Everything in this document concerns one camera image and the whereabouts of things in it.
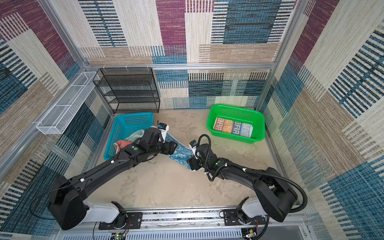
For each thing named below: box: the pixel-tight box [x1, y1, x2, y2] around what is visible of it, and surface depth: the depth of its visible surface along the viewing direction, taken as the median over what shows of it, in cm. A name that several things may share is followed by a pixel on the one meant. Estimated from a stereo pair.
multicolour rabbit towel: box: [213, 117, 254, 138], surface depth 107 cm
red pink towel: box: [116, 140, 133, 155], surface depth 96 cm
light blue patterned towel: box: [164, 132, 192, 171], surface depth 94 cm
